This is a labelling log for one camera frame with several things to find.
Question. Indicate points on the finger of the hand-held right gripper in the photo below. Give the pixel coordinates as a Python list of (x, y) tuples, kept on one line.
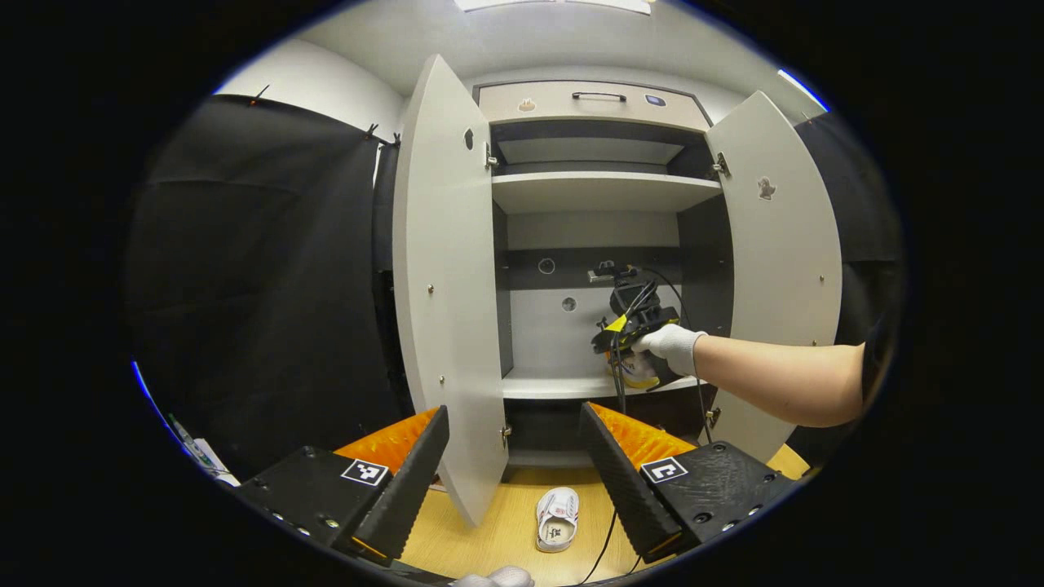
[(613, 338), (656, 319)]

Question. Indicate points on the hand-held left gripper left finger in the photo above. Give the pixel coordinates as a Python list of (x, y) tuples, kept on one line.
[(412, 481)]

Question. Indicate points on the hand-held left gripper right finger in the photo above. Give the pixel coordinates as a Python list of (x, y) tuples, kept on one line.
[(620, 481)]

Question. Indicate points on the white shoe cabinet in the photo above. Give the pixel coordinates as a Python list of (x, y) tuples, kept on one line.
[(538, 342)]

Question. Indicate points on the white cabinet door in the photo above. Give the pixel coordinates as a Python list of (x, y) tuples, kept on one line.
[(783, 261), (444, 285)]

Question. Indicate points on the metal door hinge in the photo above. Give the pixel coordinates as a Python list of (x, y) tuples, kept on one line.
[(490, 156), (721, 165)]

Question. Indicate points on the black backdrop cloth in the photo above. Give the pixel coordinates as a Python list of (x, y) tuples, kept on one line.
[(261, 285), (856, 212)]

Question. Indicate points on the ceiling light panel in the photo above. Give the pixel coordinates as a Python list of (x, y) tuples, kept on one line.
[(555, 5)]

